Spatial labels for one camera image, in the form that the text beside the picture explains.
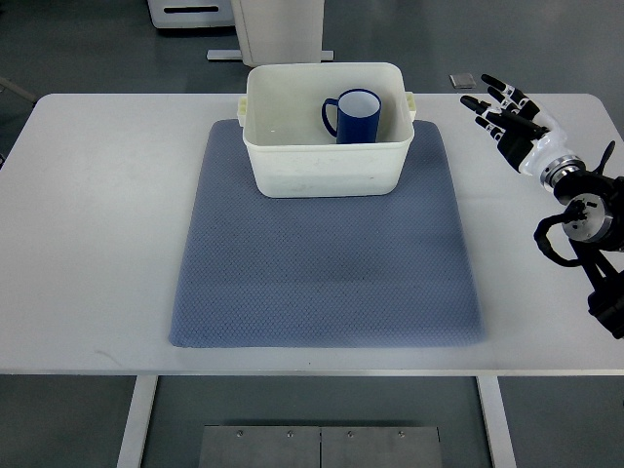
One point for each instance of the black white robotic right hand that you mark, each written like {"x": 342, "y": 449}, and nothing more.
{"x": 527, "y": 136}

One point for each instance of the blue mug white inside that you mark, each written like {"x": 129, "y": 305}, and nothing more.
{"x": 353, "y": 117}

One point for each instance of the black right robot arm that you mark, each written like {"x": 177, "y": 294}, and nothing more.
{"x": 593, "y": 222}

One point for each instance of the white plastic box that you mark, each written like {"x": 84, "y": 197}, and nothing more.
{"x": 291, "y": 151}

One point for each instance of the small grey floor plate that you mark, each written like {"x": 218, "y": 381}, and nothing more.
{"x": 462, "y": 81}

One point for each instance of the blue textured mat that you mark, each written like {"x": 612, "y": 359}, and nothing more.
{"x": 360, "y": 272}

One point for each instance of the right white table leg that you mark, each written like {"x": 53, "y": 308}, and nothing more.
{"x": 498, "y": 435}

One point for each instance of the white table leg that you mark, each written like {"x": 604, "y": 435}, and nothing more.
{"x": 498, "y": 435}
{"x": 137, "y": 423}

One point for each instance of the white pillar stand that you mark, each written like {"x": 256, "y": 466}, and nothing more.
{"x": 276, "y": 32}

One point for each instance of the white cabinet with slot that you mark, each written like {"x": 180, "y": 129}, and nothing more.
{"x": 171, "y": 14}

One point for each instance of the left white table leg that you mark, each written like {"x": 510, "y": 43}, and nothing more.
{"x": 137, "y": 423}

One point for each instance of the grey bar at left edge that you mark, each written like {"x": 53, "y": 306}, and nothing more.
{"x": 8, "y": 85}

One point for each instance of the grey metal base plate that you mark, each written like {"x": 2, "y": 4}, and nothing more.
{"x": 318, "y": 446}

